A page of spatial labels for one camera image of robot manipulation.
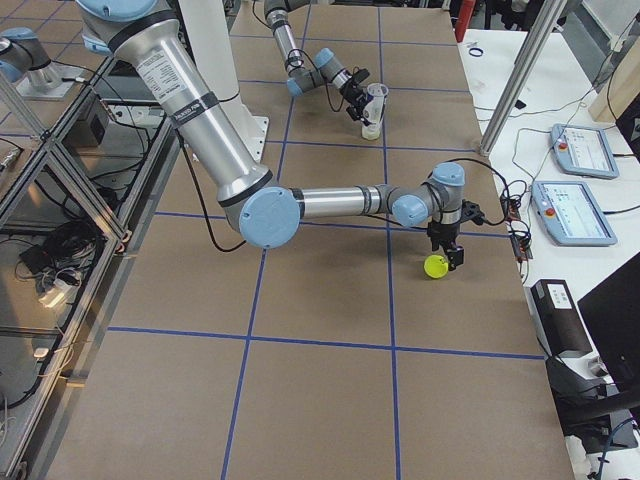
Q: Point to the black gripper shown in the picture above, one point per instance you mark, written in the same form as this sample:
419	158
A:
442	233
353	93

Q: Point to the clear tennis ball can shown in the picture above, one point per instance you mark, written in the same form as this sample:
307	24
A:
376	109

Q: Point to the yellow Wilson tennis ball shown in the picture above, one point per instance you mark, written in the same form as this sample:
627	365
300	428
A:
370	132

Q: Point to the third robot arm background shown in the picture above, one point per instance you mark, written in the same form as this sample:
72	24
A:
25	62

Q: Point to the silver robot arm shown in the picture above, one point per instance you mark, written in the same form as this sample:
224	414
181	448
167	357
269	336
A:
267	215
306	74

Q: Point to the near teach pendant tablet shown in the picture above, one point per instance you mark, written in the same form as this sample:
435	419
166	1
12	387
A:
570	214

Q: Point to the teach pendant tablet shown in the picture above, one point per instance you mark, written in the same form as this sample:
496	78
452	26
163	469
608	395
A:
583	151
570	214

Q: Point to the black box with label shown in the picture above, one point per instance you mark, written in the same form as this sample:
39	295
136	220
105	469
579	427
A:
559	318

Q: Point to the red cylinder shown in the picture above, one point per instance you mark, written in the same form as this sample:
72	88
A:
465	14

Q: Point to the black monitor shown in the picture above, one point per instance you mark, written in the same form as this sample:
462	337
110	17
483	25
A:
611	314

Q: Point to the far teach pendant tablet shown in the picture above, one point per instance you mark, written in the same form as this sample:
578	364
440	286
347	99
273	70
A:
583	151

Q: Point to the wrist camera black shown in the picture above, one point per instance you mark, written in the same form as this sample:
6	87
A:
360	76
471	211

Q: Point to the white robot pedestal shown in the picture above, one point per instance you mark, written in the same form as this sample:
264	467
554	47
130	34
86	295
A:
208	36

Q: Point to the aluminium frame post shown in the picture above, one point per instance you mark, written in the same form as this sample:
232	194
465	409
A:
528	54

